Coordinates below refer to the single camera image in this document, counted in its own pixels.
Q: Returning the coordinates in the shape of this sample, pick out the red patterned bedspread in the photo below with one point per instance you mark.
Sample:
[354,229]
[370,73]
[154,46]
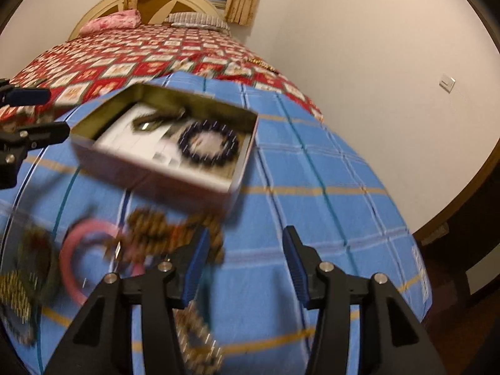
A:
[90,67]

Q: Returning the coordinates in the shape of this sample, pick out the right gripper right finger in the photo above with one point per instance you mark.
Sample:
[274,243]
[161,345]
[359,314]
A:
[392,339]

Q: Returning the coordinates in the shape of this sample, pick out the white wall switch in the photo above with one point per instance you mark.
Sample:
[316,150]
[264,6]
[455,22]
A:
[447,83]

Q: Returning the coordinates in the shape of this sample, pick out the brown door frame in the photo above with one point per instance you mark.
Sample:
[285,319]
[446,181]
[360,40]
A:
[462,197]

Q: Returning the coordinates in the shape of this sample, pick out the brown strap wristwatch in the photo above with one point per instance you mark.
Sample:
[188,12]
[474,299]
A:
[150,122]

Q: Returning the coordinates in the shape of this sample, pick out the cream wooden headboard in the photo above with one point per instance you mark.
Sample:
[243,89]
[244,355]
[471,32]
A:
[153,12]

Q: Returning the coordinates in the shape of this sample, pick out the pink bangle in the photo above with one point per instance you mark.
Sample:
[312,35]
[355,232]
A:
[82,257]

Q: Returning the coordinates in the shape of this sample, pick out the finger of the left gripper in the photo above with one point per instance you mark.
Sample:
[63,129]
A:
[15,96]
[35,136]

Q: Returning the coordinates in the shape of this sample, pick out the striped pillow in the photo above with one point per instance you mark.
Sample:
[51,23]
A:
[197,20]

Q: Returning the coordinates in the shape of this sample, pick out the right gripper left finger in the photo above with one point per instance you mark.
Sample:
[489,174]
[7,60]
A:
[98,341]

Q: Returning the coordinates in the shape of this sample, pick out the pink metal tin box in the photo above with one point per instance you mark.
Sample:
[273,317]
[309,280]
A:
[142,181]

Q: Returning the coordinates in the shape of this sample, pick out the gold beads on bed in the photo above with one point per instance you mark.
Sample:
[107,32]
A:
[262,64]

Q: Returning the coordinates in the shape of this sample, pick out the blue plaid cushion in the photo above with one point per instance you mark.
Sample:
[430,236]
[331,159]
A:
[300,173]

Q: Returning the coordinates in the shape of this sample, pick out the pink floral pillow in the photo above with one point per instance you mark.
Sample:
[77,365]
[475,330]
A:
[121,20]

